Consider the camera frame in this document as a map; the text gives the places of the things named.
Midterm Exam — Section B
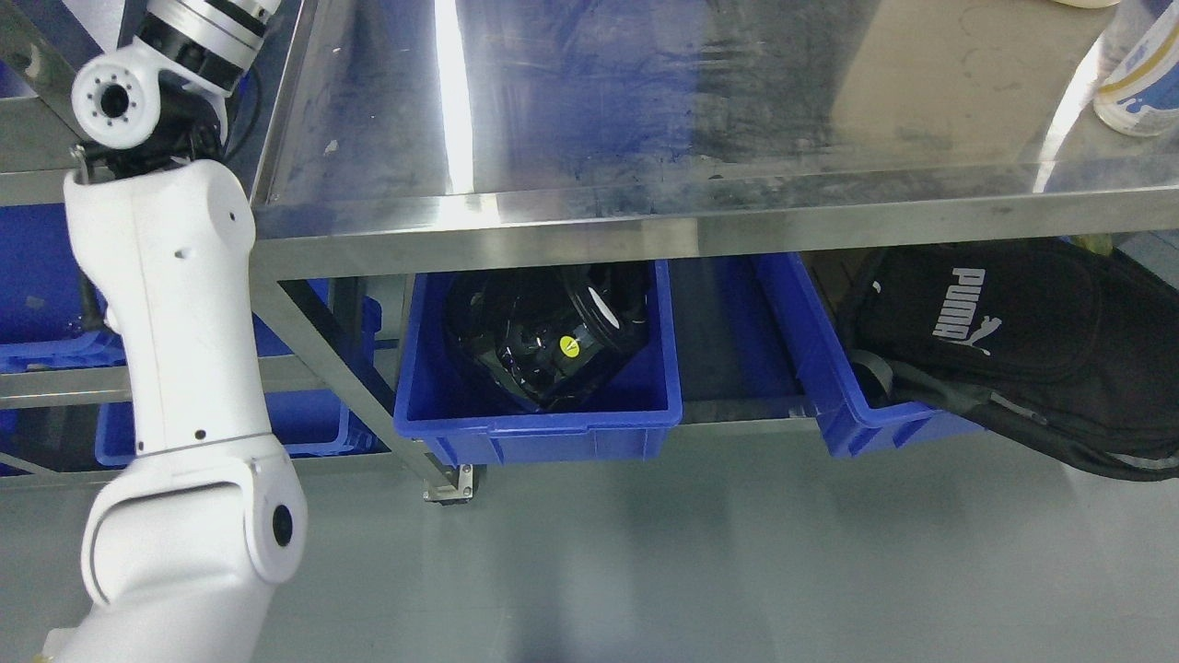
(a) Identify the blue bin lower left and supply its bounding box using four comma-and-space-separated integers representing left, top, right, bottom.
94, 280, 382, 470

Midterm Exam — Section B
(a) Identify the blue bin under backpack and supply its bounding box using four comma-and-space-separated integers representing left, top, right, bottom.
753, 252, 982, 458

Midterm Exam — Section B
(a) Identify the black device with yellow sticker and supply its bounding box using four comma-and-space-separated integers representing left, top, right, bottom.
442, 262, 652, 413

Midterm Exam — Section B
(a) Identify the blue bin with black device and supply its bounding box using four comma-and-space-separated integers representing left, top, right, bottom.
391, 260, 683, 467

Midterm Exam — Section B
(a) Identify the blue bin far left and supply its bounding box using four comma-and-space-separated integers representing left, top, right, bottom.
1, 204, 125, 374

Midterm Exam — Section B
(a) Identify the black Puma backpack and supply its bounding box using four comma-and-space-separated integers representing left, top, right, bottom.
836, 238, 1178, 483

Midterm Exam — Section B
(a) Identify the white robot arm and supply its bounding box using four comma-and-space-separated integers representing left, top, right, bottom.
41, 1, 308, 662

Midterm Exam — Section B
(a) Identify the stainless steel table frame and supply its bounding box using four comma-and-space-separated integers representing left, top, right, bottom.
0, 0, 1179, 503

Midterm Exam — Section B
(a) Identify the white blue bottle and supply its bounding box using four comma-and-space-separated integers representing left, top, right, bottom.
1091, 1, 1178, 137

